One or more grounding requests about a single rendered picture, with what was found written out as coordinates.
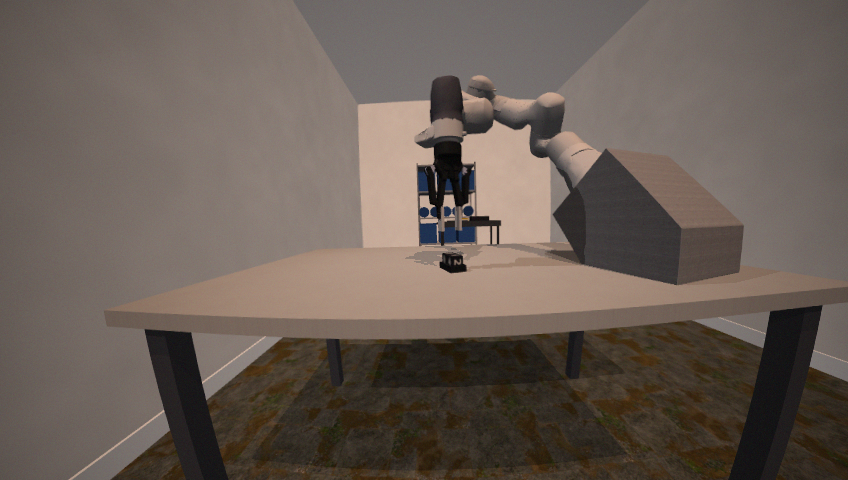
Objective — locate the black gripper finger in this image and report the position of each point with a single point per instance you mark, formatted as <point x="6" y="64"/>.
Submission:
<point x="457" y="193"/>
<point x="437" y="202"/>

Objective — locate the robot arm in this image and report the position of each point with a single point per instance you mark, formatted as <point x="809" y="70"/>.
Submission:
<point x="450" y="107"/>

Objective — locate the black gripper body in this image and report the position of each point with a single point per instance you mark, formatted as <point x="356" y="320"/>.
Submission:
<point x="447" y="152"/>

